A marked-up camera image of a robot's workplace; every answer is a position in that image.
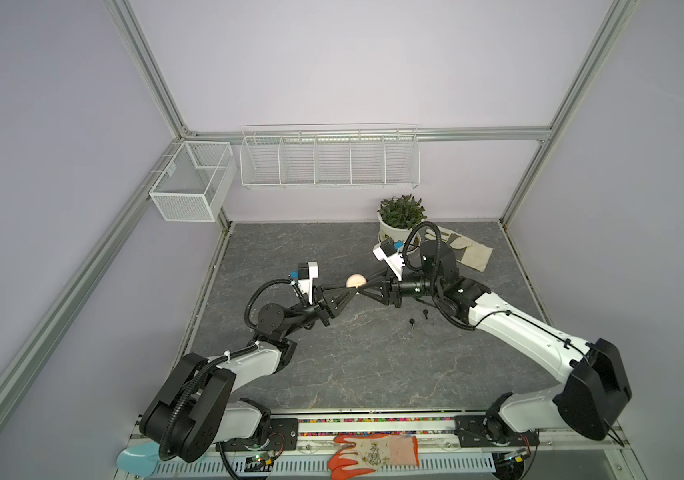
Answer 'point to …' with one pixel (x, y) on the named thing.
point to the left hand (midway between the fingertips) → (356, 294)
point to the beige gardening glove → (471, 254)
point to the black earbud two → (412, 321)
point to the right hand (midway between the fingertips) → (359, 289)
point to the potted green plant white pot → (397, 217)
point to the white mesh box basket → (196, 182)
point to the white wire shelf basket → (330, 156)
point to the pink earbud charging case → (356, 280)
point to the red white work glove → (358, 455)
